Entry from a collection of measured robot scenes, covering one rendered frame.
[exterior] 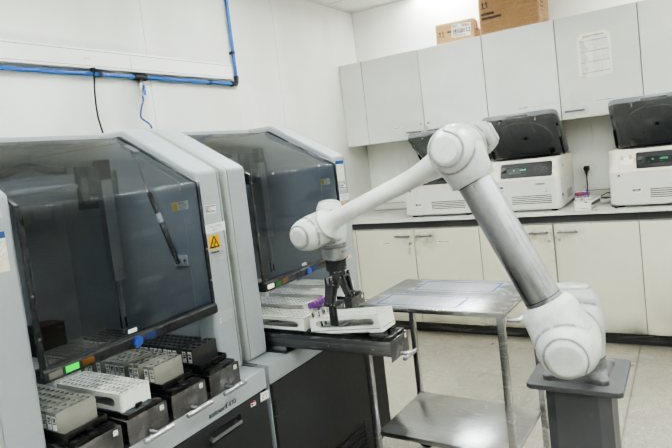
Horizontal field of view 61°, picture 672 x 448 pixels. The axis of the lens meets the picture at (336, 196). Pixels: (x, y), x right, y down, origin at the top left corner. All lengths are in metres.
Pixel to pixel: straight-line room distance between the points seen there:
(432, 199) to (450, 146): 2.78
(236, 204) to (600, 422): 1.34
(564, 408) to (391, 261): 2.84
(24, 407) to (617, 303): 3.46
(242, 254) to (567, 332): 1.11
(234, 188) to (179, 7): 1.81
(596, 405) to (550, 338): 0.35
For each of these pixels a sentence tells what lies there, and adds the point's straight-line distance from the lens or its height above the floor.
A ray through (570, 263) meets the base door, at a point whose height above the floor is 0.54.
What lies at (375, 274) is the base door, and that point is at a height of 0.46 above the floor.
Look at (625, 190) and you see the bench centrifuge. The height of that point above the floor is 1.01.
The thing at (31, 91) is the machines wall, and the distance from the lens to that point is 2.95.
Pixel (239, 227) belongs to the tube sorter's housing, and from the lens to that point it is 2.08.
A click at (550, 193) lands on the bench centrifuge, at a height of 1.02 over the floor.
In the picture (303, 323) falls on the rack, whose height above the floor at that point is 0.84.
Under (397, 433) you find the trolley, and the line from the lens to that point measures 2.54.
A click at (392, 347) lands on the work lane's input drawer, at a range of 1.95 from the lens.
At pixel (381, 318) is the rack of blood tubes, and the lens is 1.95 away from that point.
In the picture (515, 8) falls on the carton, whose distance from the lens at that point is 4.51.
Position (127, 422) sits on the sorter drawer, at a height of 0.80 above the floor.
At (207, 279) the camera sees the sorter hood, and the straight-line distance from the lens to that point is 1.94.
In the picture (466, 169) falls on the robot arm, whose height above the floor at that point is 1.36.
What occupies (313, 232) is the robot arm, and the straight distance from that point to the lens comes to 1.80.
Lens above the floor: 1.43
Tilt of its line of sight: 4 degrees down
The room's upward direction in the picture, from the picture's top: 7 degrees counter-clockwise
